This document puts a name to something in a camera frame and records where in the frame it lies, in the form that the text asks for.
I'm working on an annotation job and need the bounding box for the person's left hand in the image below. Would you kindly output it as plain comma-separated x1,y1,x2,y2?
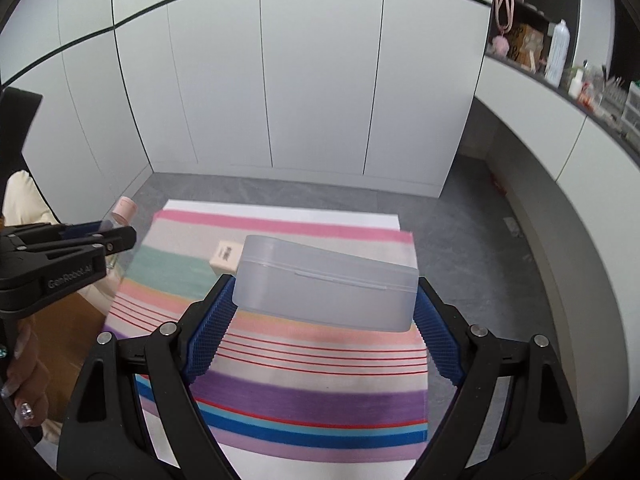
0,320,57,428

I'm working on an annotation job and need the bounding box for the clear desktop organizer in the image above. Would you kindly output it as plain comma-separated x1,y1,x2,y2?
600,77,632,117

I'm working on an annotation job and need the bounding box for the clear bottle with pink cap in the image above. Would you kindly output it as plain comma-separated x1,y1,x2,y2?
100,196,139,268

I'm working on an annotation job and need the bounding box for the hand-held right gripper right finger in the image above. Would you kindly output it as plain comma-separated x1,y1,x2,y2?
412,276,586,480

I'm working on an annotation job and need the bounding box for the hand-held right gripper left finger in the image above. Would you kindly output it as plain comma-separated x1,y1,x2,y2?
56,274,238,480

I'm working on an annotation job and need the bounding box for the tall white bottle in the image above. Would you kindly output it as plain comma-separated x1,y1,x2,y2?
545,20,571,87

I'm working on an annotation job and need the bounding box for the striped colourful cloth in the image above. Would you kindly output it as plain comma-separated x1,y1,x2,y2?
102,210,431,463

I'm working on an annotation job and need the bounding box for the translucent plastic storage box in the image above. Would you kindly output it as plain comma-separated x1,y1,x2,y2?
231,234,420,333

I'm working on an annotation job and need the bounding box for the brown cardboard box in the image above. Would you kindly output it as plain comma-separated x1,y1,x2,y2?
20,287,117,411

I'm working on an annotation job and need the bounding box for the small beige carton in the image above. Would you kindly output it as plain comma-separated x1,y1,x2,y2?
209,241,244,277

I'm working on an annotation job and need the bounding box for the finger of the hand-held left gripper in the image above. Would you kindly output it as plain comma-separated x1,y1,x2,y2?
60,220,114,237
0,225,138,267

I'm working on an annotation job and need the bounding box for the brown printed carton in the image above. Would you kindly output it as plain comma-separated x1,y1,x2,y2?
507,24,546,69

